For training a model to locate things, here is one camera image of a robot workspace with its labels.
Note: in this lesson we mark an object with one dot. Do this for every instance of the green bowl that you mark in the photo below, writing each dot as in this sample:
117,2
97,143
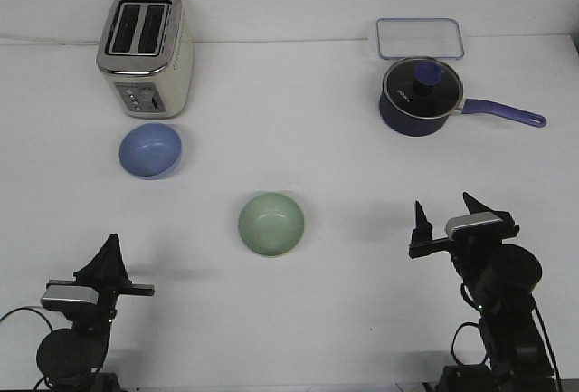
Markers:
271,224

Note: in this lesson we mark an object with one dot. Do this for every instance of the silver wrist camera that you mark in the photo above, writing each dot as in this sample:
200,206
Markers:
459,225
63,297

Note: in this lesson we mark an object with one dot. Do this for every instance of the glass pot lid blue knob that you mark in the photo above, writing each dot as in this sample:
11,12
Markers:
423,87

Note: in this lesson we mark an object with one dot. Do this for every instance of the clear blue-rimmed container lid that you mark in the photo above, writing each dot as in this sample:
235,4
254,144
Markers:
398,38

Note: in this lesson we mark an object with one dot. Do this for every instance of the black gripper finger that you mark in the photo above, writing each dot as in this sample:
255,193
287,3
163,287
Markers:
118,259
103,263
474,205
422,232

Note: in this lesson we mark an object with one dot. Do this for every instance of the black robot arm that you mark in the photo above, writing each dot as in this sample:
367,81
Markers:
497,280
71,359

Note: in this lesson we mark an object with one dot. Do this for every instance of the silver two-slot toaster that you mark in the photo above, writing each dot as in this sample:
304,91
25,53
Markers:
146,56

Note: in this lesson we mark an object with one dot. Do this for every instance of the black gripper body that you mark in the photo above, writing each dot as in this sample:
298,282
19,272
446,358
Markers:
470,252
98,319

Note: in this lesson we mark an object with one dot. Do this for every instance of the blue bowl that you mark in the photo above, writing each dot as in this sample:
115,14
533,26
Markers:
151,151

